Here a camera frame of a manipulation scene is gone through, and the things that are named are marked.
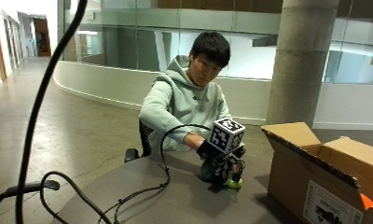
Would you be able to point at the green toy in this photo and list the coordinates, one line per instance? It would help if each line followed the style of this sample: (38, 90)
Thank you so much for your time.
(207, 172)

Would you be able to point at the white cube with black markers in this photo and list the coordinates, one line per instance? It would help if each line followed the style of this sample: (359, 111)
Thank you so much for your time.
(226, 135)

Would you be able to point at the black office chair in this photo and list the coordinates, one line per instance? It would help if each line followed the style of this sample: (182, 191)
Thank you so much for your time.
(146, 140)

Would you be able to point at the brown cardboard box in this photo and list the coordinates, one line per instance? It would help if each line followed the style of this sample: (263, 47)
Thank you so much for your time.
(319, 174)

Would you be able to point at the the person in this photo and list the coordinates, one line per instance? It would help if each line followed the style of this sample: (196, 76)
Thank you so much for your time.
(183, 102)

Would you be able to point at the grey concrete pillar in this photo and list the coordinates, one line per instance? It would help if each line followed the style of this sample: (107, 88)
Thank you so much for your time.
(303, 62)

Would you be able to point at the glass balustrade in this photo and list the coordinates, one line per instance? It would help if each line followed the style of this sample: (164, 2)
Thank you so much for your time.
(162, 40)

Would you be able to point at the black chair armrest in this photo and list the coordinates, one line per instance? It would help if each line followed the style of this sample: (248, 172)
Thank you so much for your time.
(17, 190)

